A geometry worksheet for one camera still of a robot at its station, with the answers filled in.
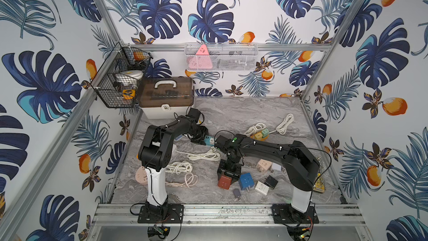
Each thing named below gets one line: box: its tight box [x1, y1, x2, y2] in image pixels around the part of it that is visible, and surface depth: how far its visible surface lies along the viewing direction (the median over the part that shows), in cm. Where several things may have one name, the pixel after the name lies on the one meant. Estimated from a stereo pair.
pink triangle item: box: [188, 44, 213, 70], surface depth 92 cm
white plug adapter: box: [254, 180, 270, 196], surface depth 81 cm
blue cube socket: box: [239, 172, 255, 191], surface depth 81 cm
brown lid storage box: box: [138, 76, 194, 120], surface depth 100 cm
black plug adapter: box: [264, 175, 279, 190], surface depth 83 cm
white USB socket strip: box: [171, 143, 178, 155], surface depth 95 cm
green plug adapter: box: [261, 128, 270, 138], surface depth 96 cm
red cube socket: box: [217, 175, 233, 190], surface depth 78 cm
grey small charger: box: [232, 188, 242, 201], surface depth 81 cm
